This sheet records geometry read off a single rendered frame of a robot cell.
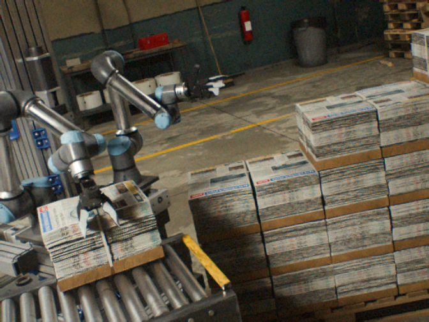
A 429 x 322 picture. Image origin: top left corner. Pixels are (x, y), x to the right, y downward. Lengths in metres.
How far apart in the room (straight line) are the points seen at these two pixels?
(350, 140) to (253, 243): 0.62
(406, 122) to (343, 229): 0.54
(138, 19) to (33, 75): 6.44
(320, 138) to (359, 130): 0.17
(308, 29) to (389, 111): 6.93
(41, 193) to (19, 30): 0.73
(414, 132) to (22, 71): 1.73
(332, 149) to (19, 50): 1.43
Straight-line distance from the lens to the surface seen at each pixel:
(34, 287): 2.13
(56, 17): 8.79
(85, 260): 1.98
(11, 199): 2.38
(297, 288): 2.69
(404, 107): 2.48
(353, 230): 2.60
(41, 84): 2.60
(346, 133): 2.44
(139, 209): 1.95
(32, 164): 2.72
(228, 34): 9.44
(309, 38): 9.37
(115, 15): 8.82
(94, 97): 8.33
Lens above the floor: 1.70
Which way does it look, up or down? 18 degrees down
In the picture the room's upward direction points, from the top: 12 degrees counter-clockwise
